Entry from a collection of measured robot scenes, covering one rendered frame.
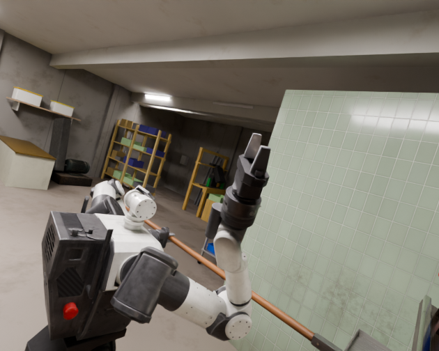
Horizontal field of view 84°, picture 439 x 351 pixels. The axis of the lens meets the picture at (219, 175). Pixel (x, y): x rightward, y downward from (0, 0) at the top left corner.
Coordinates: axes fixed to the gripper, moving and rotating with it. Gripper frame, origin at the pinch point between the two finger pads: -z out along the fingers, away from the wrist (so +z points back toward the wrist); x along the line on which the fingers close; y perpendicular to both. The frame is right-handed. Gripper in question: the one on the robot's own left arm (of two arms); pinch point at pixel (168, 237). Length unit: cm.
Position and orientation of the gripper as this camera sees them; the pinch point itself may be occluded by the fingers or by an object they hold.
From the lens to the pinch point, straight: 148.0
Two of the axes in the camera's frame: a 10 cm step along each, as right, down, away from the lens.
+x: -3.0, 9.5, 0.3
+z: -6.3, -1.7, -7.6
